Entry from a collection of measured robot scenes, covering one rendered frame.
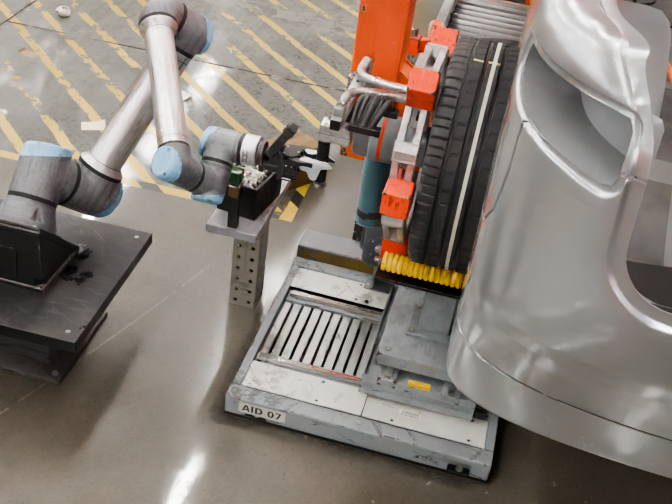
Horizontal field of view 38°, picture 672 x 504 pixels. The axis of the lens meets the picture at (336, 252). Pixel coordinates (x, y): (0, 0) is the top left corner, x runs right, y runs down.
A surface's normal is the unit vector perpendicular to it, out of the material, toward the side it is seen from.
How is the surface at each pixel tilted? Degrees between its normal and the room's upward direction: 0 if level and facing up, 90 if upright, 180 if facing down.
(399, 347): 0
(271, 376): 0
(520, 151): 89
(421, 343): 0
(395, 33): 90
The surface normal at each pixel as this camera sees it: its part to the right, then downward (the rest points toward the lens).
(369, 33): -0.24, 0.53
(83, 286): 0.12, -0.81
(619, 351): -0.42, 0.56
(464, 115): -0.08, -0.20
